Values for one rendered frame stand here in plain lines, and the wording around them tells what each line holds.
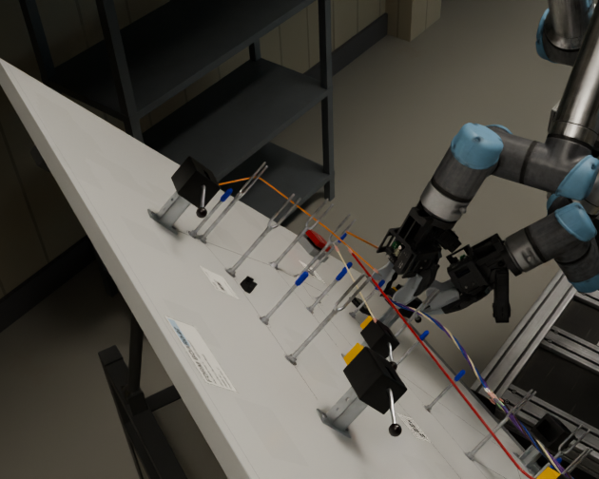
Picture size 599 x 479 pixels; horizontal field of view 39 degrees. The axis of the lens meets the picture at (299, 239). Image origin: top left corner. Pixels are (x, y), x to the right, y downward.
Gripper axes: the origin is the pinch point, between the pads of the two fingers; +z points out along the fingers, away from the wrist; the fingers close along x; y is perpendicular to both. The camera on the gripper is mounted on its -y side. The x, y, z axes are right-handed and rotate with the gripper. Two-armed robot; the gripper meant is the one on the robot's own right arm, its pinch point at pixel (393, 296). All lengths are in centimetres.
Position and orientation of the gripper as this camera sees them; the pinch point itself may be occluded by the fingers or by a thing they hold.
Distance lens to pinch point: 152.4
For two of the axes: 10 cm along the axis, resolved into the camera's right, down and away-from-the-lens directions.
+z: -3.9, 7.7, 5.0
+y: -7.1, 1.0, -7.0
